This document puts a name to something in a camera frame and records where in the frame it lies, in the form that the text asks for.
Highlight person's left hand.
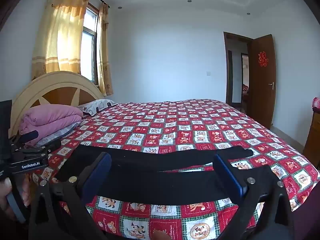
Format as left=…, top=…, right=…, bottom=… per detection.
left=0, top=176, right=32, bottom=220

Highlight cream and brown headboard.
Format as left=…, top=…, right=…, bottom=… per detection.
left=11, top=71, right=104, bottom=140

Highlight dark maroon clothing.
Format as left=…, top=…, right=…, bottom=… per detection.
left=291, top=180, right=320, bottom=240

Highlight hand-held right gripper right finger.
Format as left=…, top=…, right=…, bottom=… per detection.
left=213, top=153, right=295, bottom=240

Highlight wide yellow curtain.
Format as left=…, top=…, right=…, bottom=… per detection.
left=31, top=0, right=91, bottom=80

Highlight brown wooden door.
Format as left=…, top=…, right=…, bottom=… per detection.
left=251, top=34, right=277, bottom=130

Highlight narrow yellow curtain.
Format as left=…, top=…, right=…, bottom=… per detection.
left=96, top=2, right=113, bottom=96

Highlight white patterned pillow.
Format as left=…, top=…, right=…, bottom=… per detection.
left=76, top=99, right=117, bottom=117

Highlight folded pink quilt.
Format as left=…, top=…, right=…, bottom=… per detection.
left=19, top=105, right=83, bottom=147

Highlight window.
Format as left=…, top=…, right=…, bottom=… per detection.
left=79, top=2, right=100, bottom=84

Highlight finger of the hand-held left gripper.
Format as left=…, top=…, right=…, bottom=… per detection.
left=35, top=139, right=62, bottom=153
left=19, top=130, right=39, bottom=146

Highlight folded grey patterned blanket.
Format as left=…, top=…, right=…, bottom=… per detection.
left=35, top=121, right=82, bottom=145

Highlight red paper door decoration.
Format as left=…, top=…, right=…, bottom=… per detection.
left=258, top=51, right=269, bottom=67

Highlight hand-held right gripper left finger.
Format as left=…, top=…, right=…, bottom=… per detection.
left=29, top=152, right=112, bottom=240

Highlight red checked printed bedsheet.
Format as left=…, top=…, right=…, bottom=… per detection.
left=25, top=99, right=320, bottom=240

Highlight brown door frame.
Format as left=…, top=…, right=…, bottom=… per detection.
left=223, top=31, right=254, bottom=110

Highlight black pants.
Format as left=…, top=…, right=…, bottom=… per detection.
left=54, top=144, right=254, bottom=205

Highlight wooden cabinet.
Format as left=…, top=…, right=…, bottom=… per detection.
left=302, top=110, right=320, bottom=169

